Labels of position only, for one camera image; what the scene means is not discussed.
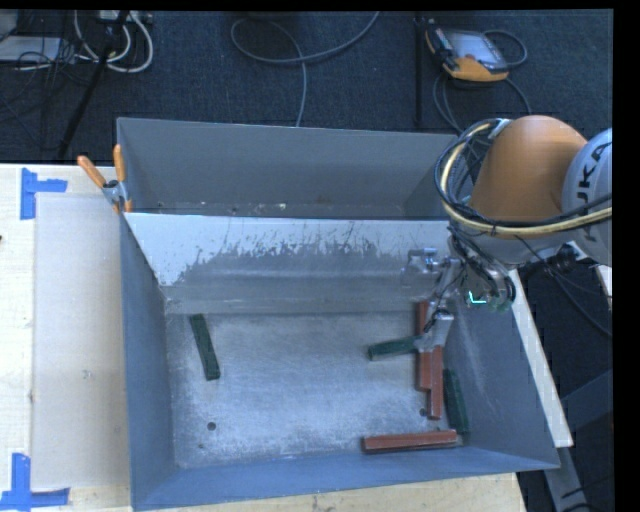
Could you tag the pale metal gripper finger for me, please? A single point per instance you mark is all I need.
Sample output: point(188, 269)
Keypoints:
point(422, 261)
point(439, 330)

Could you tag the red-brown flat block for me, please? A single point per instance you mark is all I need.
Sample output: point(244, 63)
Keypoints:
point(436, 390)
point(423, 372)
point(410, 441)

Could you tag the dark green flat block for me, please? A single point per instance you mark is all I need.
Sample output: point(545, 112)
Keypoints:
point(456, 402)
point(205, 347)
point(392, 348)

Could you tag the grey metal bin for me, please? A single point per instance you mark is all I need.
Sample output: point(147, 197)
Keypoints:
point(300, 390)

